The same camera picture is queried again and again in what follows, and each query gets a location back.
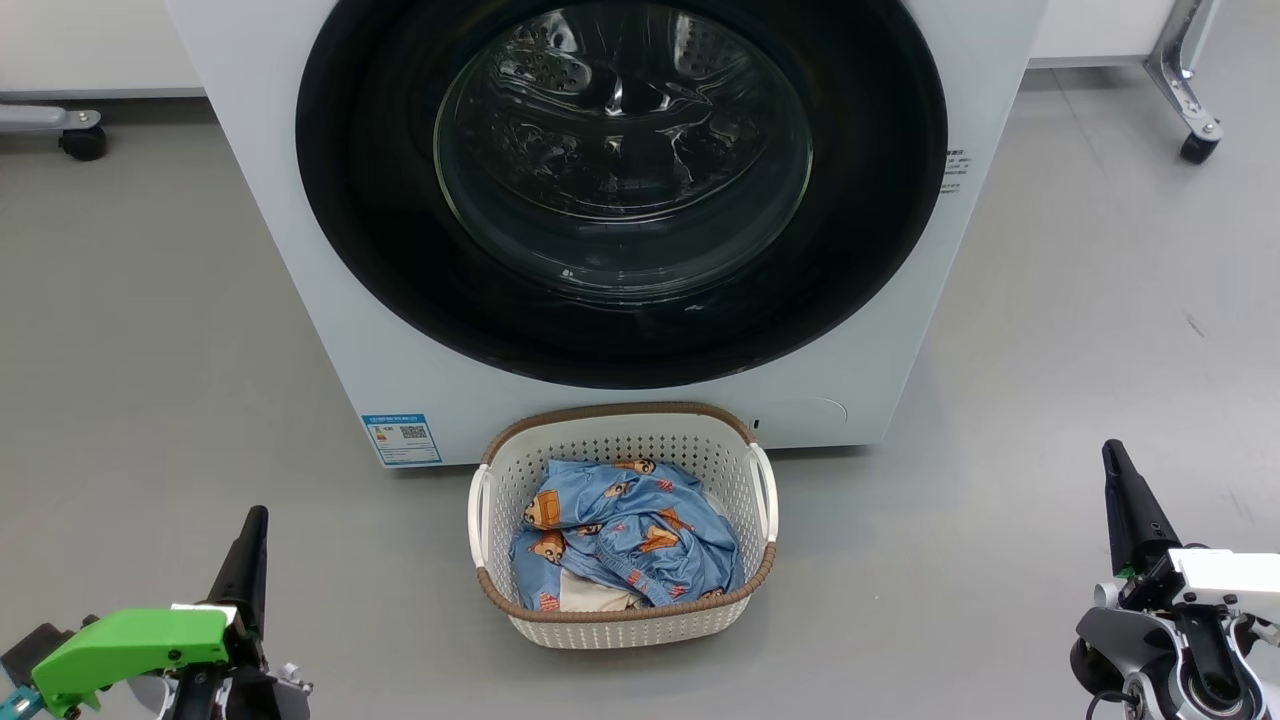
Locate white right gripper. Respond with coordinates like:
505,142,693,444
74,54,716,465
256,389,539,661
1102,439,1280,623

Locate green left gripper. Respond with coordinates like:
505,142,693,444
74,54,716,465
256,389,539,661
30,505,270,717

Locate blue cartoon print garment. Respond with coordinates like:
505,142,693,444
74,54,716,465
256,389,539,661
556,520,746,613
510,458,736,601

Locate white front-load washing machine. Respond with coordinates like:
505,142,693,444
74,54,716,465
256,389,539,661
165,0,1049,469

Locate stainless steel washing machine drum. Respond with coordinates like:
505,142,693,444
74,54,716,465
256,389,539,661
435,3,813,301

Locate blue energy label sticker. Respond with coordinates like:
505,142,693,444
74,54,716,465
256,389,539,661
361,412,444,468

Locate round drain filter cover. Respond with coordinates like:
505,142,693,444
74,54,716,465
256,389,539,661
752,396,850,443

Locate white perforated basket brown rim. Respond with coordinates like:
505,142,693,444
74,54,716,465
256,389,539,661
467,402,780,651

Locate grey caster leg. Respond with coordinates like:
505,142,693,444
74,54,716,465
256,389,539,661
1145,0,1226,165
0,105,108,162

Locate white partition panel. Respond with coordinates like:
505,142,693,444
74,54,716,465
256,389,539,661
1030,0,1179,67
0,0,204,99

